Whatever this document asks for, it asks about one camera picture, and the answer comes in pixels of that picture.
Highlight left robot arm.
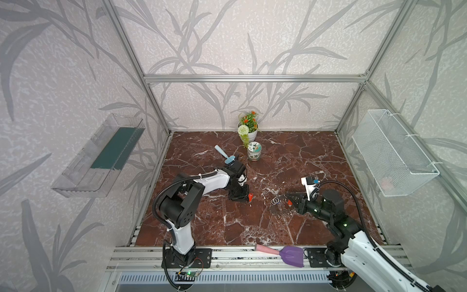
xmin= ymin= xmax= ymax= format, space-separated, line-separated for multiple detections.
xmin=152 ymin=159 xmax=250 ymax=256

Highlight green circuit board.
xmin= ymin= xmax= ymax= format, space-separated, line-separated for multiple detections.
xmin=176 ymin=271 xmax=201 ymax=282

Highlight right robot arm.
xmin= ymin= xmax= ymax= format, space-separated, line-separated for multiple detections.
xmin=285 ymin=177 xmax=443 ymax=292

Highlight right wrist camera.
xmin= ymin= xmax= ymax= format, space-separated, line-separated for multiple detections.
xmin=300 ymin=176 xmax=320 ymax=201

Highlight purple scoop pink handle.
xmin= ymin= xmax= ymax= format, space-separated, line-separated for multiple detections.
xmin=255 ymin=244 xmax=304 ymax=268

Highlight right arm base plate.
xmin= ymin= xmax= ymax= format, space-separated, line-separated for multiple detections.
xmin=304 ymin=248 xmax=342 ymax=268

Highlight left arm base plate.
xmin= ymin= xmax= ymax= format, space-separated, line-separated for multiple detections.
xmin=161 ymin=248 xmax=212 ymax=269

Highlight potted plant orange flowers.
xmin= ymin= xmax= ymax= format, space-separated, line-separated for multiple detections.
xmin=237 ymin=111 xmax=259 ymax=148

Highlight clear plastic wall shelf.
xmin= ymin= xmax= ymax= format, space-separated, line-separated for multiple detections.
xmin=52 ymin=114 xmax=145 ymax=198

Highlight white wire basket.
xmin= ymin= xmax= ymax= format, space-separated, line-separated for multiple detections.
xmin=352 ymin=109 xmax=440 ymax=197

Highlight light blue garden trowel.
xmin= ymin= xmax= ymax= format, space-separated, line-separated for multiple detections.
xmin=215 ymin=145 xmax=235 ymax=165

